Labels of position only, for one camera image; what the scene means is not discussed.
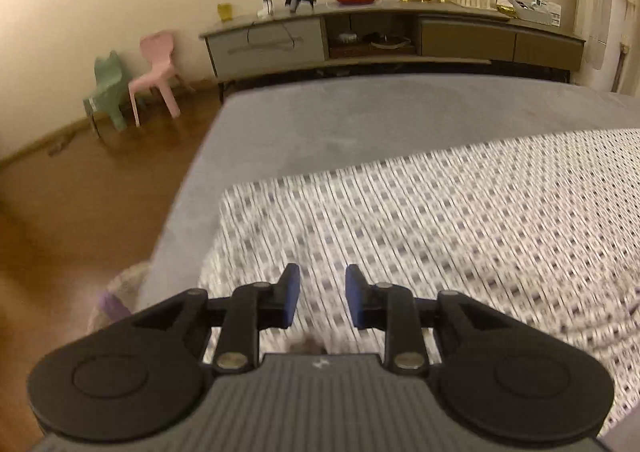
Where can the small white bottle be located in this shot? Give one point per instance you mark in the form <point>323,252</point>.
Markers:
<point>265,8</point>

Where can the white black patterned garment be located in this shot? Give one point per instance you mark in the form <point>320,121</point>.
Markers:
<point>425,212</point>

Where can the long low media cabinet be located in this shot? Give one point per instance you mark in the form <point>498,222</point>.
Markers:
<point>465,34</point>

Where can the gold foil box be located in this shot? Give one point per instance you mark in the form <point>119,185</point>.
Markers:
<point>505,9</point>

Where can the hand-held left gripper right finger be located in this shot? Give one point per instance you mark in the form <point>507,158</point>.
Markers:
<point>355,297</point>

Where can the pink plastic child chair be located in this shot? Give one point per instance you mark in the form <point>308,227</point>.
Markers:
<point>150,79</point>

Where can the yellow cup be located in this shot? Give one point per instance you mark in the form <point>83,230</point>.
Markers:
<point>225,13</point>

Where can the small dark flat object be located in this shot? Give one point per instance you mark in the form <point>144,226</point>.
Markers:
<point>62,144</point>

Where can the white carton box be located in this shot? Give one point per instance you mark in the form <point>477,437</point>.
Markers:
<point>542,12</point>

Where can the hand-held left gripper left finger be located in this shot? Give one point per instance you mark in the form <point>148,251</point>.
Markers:
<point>290,293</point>

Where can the green plastic child chair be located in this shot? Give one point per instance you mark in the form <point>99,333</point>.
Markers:
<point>107,82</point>

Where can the woven wicker basket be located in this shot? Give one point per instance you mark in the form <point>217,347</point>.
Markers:
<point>125,282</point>

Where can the purple plastic bag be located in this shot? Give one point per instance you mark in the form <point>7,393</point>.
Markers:
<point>115,306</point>

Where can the dark pot with lid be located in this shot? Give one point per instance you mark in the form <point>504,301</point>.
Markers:
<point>390,42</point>

